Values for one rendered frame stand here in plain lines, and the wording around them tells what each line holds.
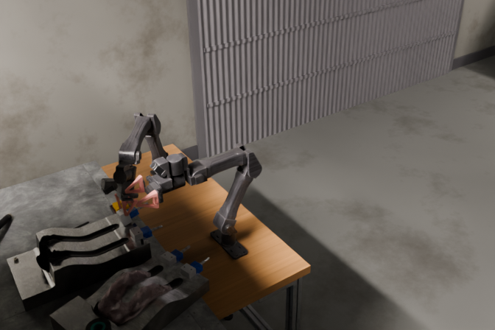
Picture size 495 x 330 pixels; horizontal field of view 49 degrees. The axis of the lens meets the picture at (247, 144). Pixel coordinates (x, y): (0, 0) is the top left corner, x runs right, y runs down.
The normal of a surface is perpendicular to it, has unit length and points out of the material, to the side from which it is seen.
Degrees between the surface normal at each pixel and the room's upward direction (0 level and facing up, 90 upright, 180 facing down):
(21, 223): 0
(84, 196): 0
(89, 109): 90
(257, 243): 0
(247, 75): 90
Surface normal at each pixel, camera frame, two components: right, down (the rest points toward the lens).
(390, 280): -0.02, -0.87
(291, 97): 0.56, 0.40
